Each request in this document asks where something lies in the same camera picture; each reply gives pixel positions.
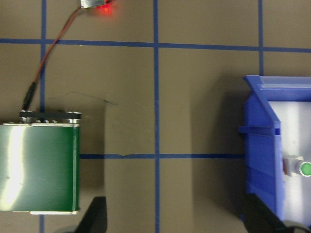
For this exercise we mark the green push button switch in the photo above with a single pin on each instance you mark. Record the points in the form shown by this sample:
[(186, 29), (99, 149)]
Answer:
[(305, 168)]

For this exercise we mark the blue plastic bin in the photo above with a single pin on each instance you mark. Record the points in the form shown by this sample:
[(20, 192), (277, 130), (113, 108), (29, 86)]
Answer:
[(260, 150)]

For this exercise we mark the green conveyor belt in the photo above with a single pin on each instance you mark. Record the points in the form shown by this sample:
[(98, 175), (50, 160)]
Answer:
[(39, 165)]

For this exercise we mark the small controller circuit board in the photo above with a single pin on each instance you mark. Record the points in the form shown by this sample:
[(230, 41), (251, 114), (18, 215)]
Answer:
[(93, 3)]

